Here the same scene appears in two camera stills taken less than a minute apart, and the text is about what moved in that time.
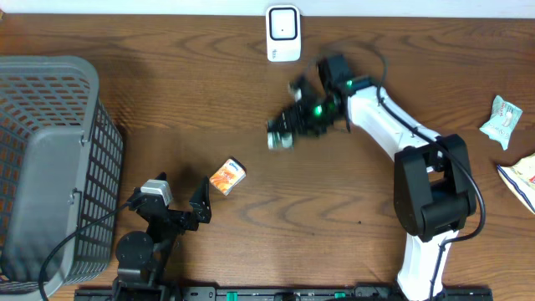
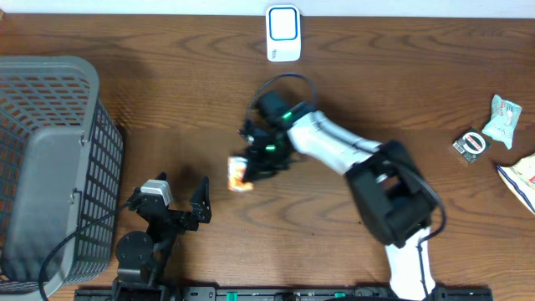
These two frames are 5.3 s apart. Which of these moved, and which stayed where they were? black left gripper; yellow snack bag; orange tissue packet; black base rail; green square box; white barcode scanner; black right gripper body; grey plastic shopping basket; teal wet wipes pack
Moved: black right gripper body; green square box; orange tissue packet
Stayed: grey plastic shopping basket; black base rail; teal wet wipes pack; yellow snack bag; black left gripper; white barcode scanner
